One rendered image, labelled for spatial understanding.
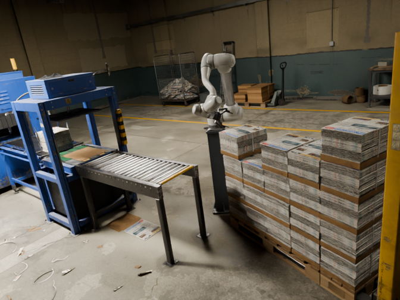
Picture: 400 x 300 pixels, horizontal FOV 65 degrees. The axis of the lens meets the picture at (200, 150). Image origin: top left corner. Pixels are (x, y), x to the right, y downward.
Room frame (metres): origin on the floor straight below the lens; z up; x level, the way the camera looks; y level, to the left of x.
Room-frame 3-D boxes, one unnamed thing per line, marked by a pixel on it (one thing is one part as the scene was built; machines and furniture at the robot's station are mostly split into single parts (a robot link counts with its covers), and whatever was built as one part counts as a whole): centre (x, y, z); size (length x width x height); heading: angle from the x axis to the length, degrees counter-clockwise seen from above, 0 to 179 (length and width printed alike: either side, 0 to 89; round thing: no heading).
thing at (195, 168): (3.31, 0.56, 0.74); 1.34 x 0.05 x 0.12; 49
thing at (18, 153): (4.53, 2.35, 0.75); 1.53 x 0.64 x 0.10; 49
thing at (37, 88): (3.79, 1.49, 1.65); 0.60 x 0.45 x 0.20; 139
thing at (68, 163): (3.79, 1.49, 0.75); 0.70 x 0.65 x 0.10; 49
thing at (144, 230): (3.14, 0.75, 0.00); 0.37 x 0.28 x 0.01; 49
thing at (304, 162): (2.21, -0.89, 0.95); 0.38 x 0.29 x 0.23; 120
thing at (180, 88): (11.08, 0.47, 0.85); 1.21 x 0.83 x 1.71; 49
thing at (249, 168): (2.59, -0.67, 0.42); 1.17 x 0.39 x 0.83; 30
